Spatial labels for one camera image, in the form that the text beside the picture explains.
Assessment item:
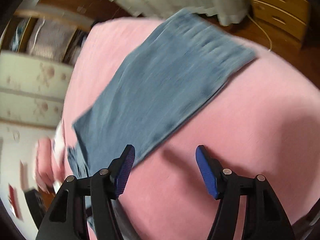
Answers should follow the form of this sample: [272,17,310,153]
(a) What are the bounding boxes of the blue denim jeans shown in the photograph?
[68,9,256,178]

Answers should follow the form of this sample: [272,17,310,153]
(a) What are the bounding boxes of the pink plush bed cover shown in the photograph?
[35,17,320,240]

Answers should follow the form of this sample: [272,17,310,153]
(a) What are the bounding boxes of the wooden drawer cabinet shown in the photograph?
[251,0,311,44]

